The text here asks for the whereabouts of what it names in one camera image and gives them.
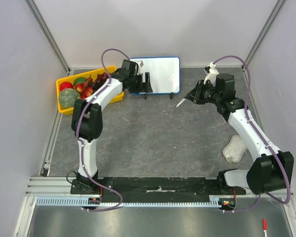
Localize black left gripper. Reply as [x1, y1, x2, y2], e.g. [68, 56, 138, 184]
[128, 73, 152, 95]

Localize blue framed whiteboard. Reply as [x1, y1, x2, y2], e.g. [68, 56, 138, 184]
[130, 56, 181, 98]

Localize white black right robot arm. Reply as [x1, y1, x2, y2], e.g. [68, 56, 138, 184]
[185, 74, 294, 195]

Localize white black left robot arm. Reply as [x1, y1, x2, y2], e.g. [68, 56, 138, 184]
[71, 60, 152, 195]

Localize dark purple grape bunch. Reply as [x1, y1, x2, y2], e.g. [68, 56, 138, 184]
[90, 73, 109, 93]

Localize red yellow small fruits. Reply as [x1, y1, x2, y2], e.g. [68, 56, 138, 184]
[74, 82, 93, 99]

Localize green lime fruit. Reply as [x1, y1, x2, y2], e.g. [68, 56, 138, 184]
[74, 77, 87, 86]

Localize white bead eraser pad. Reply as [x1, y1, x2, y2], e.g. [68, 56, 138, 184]
[222, 135, 247, 163]

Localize green netted melon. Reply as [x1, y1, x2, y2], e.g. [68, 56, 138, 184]
[58, 88, 80, 109]

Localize yellow plastic fruit bin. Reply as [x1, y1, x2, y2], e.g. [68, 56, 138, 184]
[56, 66, 116, 115]

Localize red apple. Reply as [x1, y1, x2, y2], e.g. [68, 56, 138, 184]
[60, 81, 74, 91]

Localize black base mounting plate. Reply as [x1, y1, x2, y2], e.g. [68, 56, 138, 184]
[70, 176, 247, 203]

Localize red marker pen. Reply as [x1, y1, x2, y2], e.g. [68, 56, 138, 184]
[262, 219, 267, 237]

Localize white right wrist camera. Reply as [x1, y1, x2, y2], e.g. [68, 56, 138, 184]
[203, 62, 219, 85]

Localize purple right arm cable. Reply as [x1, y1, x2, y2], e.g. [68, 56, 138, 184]
[213, 55, 293, 214]

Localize grey slotted cable duct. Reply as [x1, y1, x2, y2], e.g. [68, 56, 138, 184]
[36, 197, 222, 208]

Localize aluminium frame rail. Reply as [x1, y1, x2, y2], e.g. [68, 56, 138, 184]
[24, 176, 76, 197]

